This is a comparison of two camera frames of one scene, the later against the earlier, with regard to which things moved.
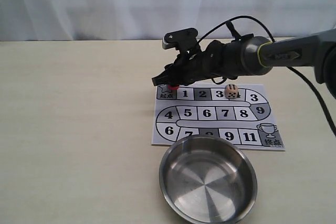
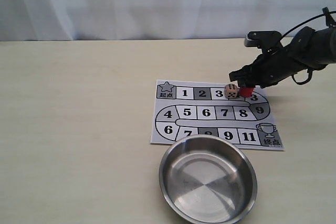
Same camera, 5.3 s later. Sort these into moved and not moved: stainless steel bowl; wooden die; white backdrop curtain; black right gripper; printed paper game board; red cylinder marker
Moved: red cylinder marker; black right gripper
Not moved: printed paper game board; wooden die; white backdrop curtain; stainless steel bowl
